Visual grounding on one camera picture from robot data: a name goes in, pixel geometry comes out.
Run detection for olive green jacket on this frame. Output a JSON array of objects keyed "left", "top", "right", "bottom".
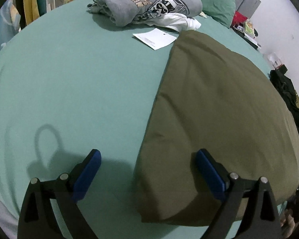
[{"left": 135, "top": 31, "right": 299, "bottom": 226}]

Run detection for black clothes pile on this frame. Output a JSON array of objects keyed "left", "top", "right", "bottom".
[{"left": 269, "top": 70, "right": 299, "bottom": 134}]

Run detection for person's right hand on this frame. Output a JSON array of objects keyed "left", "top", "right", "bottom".
[{"left": 280, "top": 209, "right": 299, "bottom": 238}]

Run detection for teal bed sheet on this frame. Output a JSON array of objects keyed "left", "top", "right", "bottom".
[{"left": 0, "top": 0, "right": 287, "bottom": 239}]

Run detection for items on nightstand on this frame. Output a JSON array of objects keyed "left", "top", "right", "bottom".
[{"left": 232, "top": 19, "right": 261, "bottom": 50}]

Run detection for white garment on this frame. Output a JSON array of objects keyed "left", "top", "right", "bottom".
[{"left": 145, "top": 13, "right": 201, "bottom": 32}]

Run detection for green pillow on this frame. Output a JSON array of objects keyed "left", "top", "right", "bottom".
[{"left": 201, "top": 0, "right": 236, "bottom": 28}]

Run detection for grey printed sweatshirt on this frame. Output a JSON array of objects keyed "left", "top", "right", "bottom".
[{"left": 87, "top": 0, "right": 203, "bottom": 27}]

